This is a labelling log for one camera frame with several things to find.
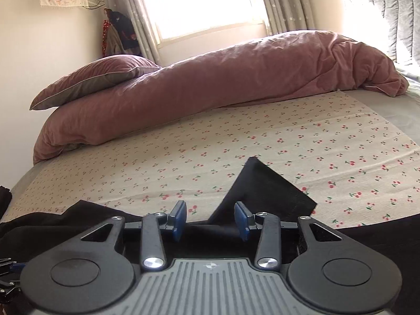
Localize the bright window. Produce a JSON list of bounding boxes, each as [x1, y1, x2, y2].
[[141, 0, 268, 45]]

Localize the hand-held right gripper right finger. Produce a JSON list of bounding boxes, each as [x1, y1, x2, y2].
[[234, 202, 343, 272]]

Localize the grey patterned curtain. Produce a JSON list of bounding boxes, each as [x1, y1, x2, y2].
[[256, 0, 316, 35], [104, 0, 162, 67]]

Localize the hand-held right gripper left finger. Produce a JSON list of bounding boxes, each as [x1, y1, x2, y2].
[[80, 200, 188, 272]]

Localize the pink duvet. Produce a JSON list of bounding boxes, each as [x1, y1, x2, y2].
[[33, 30, 410, 165]]

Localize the black pants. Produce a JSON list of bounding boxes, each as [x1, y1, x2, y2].
[[0, 157, 420, 270]]

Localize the pink and grey pillow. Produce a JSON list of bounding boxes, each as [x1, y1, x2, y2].
[[29, 55, 162, 110]]

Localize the hanging clothes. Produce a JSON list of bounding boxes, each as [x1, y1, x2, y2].
[[102, 7, 142, 57]]

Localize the grey quilted headboard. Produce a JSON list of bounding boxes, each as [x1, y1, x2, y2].
[[355, 0, 420, 69]]

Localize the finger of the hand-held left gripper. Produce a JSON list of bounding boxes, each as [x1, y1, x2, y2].
[[0, 257, 18, 272], [0, 280, 23, 303]]

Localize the dark folded cloth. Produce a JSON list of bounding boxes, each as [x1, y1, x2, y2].
[[0, 186, 13, 219]]

